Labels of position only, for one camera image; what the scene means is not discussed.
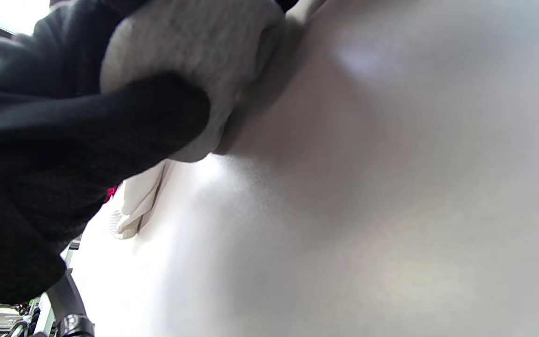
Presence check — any person's left hand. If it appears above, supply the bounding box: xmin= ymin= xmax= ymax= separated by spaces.
xmin=0 ymin=0 xmax=212 ymax=320

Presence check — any grey sock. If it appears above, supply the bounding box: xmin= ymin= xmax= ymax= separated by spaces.
xmin=100 ymin=0 xmax=285 ymax=163

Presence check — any white sock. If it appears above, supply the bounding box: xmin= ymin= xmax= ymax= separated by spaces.
xmin=109 ymin=159 xmax=173 ymax=240

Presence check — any grey curved strap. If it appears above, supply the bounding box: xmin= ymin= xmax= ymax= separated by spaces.
xmin=46 ymin=269 xmax=95 ymax=337

